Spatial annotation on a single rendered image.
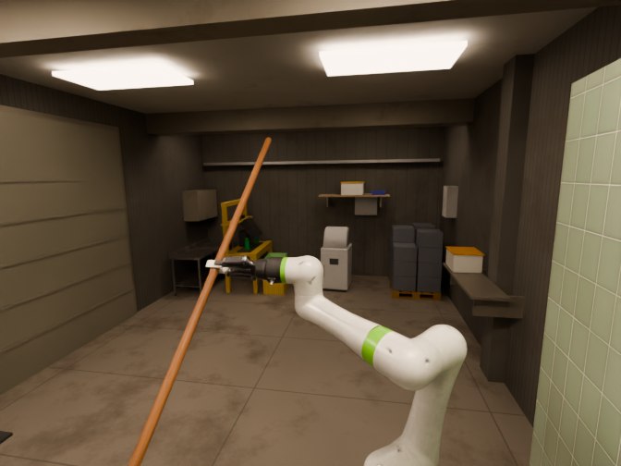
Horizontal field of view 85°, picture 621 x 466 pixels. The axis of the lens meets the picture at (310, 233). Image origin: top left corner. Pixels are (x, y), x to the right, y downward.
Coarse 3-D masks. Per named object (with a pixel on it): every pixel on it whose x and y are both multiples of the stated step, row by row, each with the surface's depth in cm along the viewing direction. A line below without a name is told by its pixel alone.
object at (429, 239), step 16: (416, 224) 703; (432, 224) 702; (400, 240) 656; (416, 240) 643; (432, 240) 604; (400, 256) 618; (416, 256) 613; (432, 256) 608; (400, 272) 623; (416, 272) 619; (432, 272) 613; (400, 288) 629; (416, 288) 632; (432, 288) 619
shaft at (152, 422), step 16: (256, 176) 156; (240, 208) 142; (224, 240) 131; (224, 256) 128; (208, 288) 118; (192, 320) 111; (192, 336) 109; (176, 352) 104; (176, 368) 102; (160, 400) 96; (144, 432) 91; (144, 448) 89; (128, 464) 87
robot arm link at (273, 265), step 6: (270, 258) 119; (276, 258) 118; (282, 258) 118; (270, 264) 116; (276, 264) 116; (270, 270) 116; (276, 270) 115; (270, 276) 116; (276, 276) 116; (270, 282) 118; (276, 282) 118
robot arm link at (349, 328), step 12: (300, 300) 116; (312, 300) 115; (324, 300) 114; (300, 312) 117; (312, 312) 113; (324, 312) 110; (336, 312) 107; (348, 312) 107; (324, 324) 108; (336, 324) 104; (348, 324) 101; (360, 324) 99; (372, 324) 98; (336, 336) 105; (348, 336) 99; (360, 336) 96; (360, 348) 95
